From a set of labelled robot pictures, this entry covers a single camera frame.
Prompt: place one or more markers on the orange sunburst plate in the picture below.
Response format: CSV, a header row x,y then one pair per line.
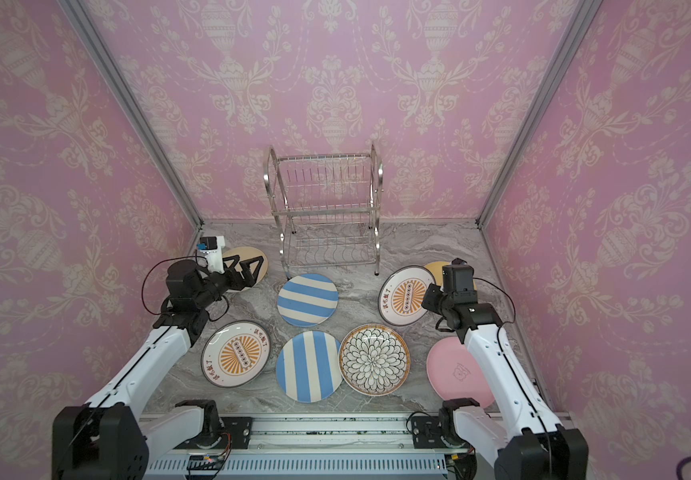
x,y
402,294
236,354

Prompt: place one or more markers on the black white floral plate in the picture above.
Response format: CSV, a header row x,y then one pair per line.
x,y
374,360

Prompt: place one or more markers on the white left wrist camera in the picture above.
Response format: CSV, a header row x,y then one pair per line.
x,y
211,248

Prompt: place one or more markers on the cream plate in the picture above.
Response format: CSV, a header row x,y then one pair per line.
x,y
247,252

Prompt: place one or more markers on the small circuit board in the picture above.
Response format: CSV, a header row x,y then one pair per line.
x,y
205,463

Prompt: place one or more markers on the blue white striped plate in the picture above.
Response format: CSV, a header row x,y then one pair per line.
x,y
308,368
308,300

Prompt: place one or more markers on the left aluminium corner post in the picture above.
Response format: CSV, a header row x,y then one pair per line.
x,y
80,18

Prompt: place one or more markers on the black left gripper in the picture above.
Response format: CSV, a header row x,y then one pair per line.
x,y
249,281

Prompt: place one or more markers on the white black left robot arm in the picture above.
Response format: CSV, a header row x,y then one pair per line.
x,y
104,438

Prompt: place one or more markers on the pink plate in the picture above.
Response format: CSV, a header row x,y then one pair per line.
x,y
454,374

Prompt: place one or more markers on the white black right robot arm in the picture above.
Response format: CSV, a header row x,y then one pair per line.
x,y
530,441

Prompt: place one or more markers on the right aluminium corner post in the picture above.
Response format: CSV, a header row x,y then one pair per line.
x,y
575,34

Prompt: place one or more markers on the aluminium corner post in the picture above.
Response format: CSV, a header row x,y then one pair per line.
x,y
575,34
80,18

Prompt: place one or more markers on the chrome two-tier dish rack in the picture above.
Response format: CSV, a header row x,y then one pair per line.
x,y
327,209

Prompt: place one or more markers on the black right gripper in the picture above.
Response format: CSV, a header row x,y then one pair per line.
x,y
432,300

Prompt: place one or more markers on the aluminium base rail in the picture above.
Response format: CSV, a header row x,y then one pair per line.
x,y
327,442

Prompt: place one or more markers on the blue white striped plate front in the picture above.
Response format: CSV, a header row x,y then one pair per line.
x,y
308,368

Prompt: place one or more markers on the blue white striped plate rear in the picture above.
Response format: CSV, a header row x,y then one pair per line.
x,y
308,300

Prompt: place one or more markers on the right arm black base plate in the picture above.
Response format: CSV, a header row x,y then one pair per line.
x,y
427,433

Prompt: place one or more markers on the yellow plate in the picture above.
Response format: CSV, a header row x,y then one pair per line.
x,y
436,269

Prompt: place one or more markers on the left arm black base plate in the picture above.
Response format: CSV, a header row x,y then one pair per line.
x,y
232,431

